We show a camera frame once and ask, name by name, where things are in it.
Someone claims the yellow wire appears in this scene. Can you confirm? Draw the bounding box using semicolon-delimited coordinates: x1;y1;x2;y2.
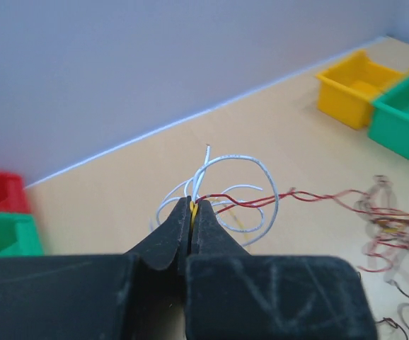
188;199;258;249

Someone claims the yellow plastic bin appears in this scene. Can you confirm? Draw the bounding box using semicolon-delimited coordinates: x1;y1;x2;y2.
316;50;409;130

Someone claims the white wire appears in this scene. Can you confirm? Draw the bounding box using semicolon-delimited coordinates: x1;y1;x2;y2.
149;143;280;248

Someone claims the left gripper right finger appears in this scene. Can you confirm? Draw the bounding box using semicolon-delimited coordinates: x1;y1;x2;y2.
185;200;377;339

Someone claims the red plastic bin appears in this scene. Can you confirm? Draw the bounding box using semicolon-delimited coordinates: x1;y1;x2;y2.
0;171;31;214

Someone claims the green plastic bin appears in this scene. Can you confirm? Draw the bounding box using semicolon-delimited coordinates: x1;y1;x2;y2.
0;212;44;257
368;75;409;160

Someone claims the red wire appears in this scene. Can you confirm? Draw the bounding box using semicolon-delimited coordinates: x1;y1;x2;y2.
192;189;409;273

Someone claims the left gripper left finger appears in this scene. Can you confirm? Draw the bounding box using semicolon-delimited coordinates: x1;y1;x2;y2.
0;198;191;339

